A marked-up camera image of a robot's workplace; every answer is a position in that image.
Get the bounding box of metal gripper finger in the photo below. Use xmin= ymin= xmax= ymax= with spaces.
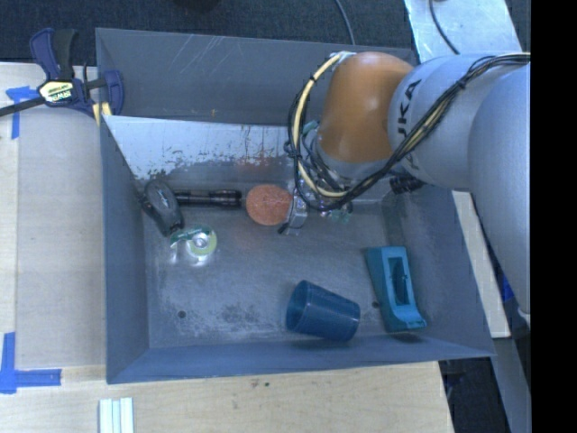
xmin=278 ymin=216 xmax=308 ymax=237
xmin=291 ymin=194 xmax=311 ymax=219

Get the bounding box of grey metal bin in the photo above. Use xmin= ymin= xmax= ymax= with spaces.
xmin=94 ymin=27 xmax=497 ymax=385

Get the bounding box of blue cup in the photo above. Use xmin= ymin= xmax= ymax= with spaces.
xmin=284 ymin=279 xmax=362 ymax=344

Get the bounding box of teal open box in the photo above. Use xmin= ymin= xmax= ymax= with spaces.
xmin=363 ymin=245 xmax=428 ymax=334

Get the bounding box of dark grey oval tool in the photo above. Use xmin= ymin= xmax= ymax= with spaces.
xmin=141 ymin=179 xmax=186 ymax=238

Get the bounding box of black cylinder on white bracket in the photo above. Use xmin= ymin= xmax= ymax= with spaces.
xmin=389 ymin=173 xmax=426 ymax=196

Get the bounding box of black cylindrical handle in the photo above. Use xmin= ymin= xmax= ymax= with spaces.
xmin=173 ymin=189 xmax=243 ymax=208

